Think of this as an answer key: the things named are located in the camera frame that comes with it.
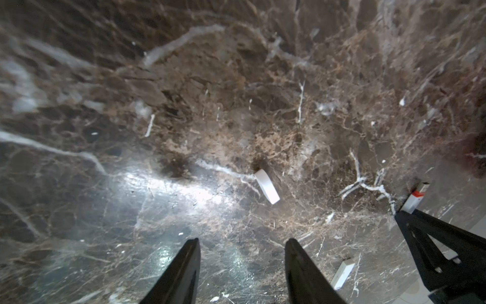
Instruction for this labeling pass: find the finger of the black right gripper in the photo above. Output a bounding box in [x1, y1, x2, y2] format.
[395, 210, 485, 293]

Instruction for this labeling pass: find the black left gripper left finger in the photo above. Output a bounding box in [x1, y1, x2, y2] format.
[140, 238, 201, 304]

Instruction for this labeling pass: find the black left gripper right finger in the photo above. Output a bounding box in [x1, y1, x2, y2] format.
[285, 238, 345, 304]

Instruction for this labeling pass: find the white usb drive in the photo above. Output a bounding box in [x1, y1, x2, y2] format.
[330, 258, 355, 290]

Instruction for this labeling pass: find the white usb cap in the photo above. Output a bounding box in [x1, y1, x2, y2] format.
[401, 182, 430, 214]
[254, 169, 280, 205]

